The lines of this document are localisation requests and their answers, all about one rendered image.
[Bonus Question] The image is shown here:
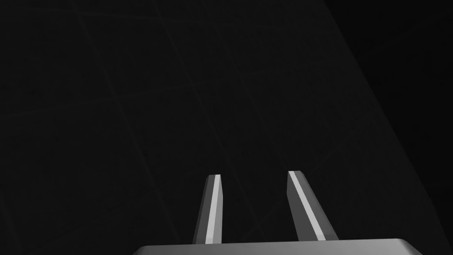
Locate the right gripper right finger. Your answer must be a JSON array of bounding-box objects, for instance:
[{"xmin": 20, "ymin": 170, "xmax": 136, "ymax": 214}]
[{"xmin": 286, "ymin": 170, "xmax": 339, "ymax": 241}]

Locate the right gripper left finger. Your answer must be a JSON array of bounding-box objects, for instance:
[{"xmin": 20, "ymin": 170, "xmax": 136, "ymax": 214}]
[{"xmin": 192, "ymin": 174, "xmax": 223, "ymax": 245}]

